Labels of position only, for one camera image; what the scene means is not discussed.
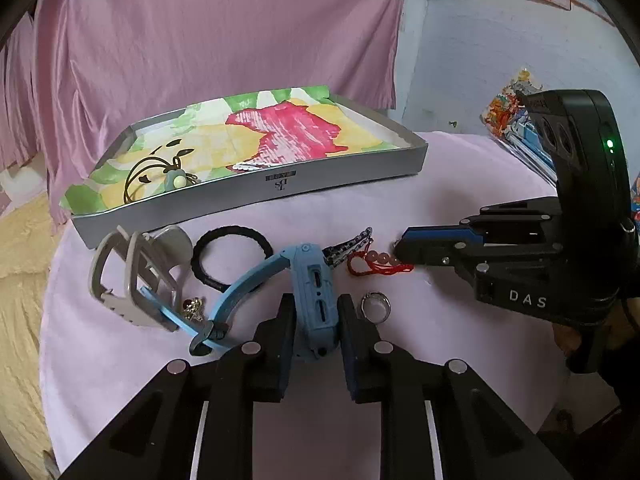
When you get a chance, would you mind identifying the red string bead bracelet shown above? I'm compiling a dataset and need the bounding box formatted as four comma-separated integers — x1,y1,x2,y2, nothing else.
347,250,415,278

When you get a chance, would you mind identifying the person's right hand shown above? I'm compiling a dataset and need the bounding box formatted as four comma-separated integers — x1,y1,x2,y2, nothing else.
552,323,583,361

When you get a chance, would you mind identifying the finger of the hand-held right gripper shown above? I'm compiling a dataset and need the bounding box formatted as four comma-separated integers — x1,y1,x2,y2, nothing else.
393,239,564,282
402,199,564,250

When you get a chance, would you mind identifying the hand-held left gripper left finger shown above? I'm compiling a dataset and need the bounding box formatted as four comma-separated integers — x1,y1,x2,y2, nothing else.
60,294,297,480

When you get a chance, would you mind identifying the cord necklace with green pendant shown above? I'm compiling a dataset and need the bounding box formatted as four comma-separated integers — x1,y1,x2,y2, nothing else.
122,147,201,206

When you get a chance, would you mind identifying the silver ring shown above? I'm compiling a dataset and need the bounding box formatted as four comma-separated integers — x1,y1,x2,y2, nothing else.
361,291,391,322

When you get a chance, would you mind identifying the yellow fluffy blanket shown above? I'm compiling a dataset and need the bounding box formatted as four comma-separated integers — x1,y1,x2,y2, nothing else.
0,192,68,461

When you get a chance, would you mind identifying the colourful plastic packet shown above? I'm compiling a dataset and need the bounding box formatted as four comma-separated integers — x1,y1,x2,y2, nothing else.
481,66,558,186

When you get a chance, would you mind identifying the blue wrist watch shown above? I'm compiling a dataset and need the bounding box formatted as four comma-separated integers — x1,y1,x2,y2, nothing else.
189,242,341,366

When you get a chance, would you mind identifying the black hair tie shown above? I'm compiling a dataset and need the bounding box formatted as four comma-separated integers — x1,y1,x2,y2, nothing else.
191,225,273,293

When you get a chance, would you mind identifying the pink table cloth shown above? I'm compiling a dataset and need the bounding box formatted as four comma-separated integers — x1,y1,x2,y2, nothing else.
40,130,621,480

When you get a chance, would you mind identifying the black and silver chain bracelet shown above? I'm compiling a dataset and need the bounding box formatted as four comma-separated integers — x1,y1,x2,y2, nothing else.
322,227,375,273

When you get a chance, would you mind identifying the pink curtain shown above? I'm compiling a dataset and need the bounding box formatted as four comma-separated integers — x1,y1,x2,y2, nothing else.
0,0,408,223

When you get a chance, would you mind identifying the grey shallow tray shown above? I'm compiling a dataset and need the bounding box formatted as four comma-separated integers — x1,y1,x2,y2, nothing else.
60,85,430,251

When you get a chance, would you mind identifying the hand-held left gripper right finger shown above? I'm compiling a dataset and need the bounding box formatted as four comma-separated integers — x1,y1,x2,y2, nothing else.
337,295,576,480

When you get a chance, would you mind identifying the grey hair claw clip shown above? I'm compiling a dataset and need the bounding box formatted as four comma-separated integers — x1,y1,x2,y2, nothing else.
89,225,193,333

